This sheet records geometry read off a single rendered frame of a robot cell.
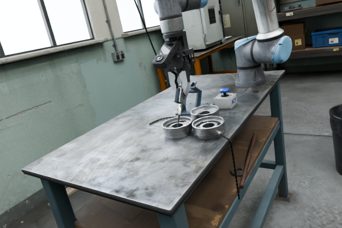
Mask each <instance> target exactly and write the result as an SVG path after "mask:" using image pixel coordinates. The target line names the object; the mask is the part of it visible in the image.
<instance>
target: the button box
mask: <svg viewBox="0 0 342 228"><path fill-rule="evenodd" d="M214 104H215V105H216V106H218V107H219V109H232V108H233V107H234V106H235V105H236V104H237V95H236V93H226V95H223V93H220V94H219V95H218V96H216V97H215V98H214Z"/></svg>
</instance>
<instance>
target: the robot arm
mask: <svg viewBox="0 0 342 228"><path fill-rule="evenodd" d="M207 3H208V0H155V1H154V10H155V12H156V13H157V14H158V16H159V21H160V26H161V32H162V33H163V34H164V35H163V38H164V39H169V41H166V42H165V43H164V45H163V46H162V47H161V49H160V51H159V52H158V54H157V55H156V57H155V58H154V60H153V61H152V64H153V66H154V67H155V69H164V74H165V76H166V78H167V80H168V82H169V83H170V85H171V87H172V89H173V90H174V91H175V92H176V89H178V86H179V84H180V83H181V81H182V87H183V93H184V95H185V96H188V93H189V90H190V86H191V84H192V83H193V76H191V75H190V74H191V67H190V65H191V63H192V64H194V63H195V57H194V51H193V48H188V42H187V36H186V31H184V22H183V17H182V12H186V11H190V10H195V9H197V10H198V9H200V8H203V7H205V6H206V5H207ZM252 3H253V8H254V13H255V17H256V22H257V26H258V31H259V34H258V35H256V36H252V37H248V38H244V39H241V40H238V41H236V42H235V54H236V62H237V76H236V80H235V83H236V86H237V87H240V88H251V87H257V86H261V85H263V84H265V83H266V82H267V80H266V76H265V74H264V72H263V70H262V65H261V64H278V63H284V62H285V61H286V60H287V59H288V58H289V56H290V54H291V51H292V40H291V38H290V37H288V36H284V31H283V30H282V29H280V28H279V24H278V18H277V12H276V6H275V1H274V0H252ZM191 53H193V59H194V60H192V56H191ZM189 55H190V56H189ZM190 57H191V58H190ZM190 61H191V62H190ZM176 69H179V70H180V71H181V70H182V72H181V73H180V74H179V76H178V75H177V71H176Z"/></svg>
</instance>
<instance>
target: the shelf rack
mask: <svg viewBox="0 0 342 228"><path fill-rule="evenodd" d="M336 12H342V3H340V4H334V5H328V6H322V7H316V6H315V7H309V8H304V9H301V10H297V11H291V12H285V13H283V12H280V13H277V18H278V21H284V20H290V19H297V18H303V17H310V16H317V15H323V14H330V13H336ZM331 55H342V46H334V47H323V48H313V47H312V44H307V45H306V48H305V49H304V50H295V51H291V54H290V56H289V58H288V59H298V58H311V57H319V56H331ZM276 70H281V69H280V63H278V64H276V68H275V69H273V64H269V71H276Z"/></svg>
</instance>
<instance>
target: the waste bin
mask: <svg viewBox="0 0 342 228"><path fill-rule="evenodd" d="M329 115H330V127H331V129H332V136H333V145H334V154H335V164H336V170H337V171H338V173H339V174H341V175H342V104H339V105H336V106H334V107H332V108H331V109H330V110H329Z"/></svg>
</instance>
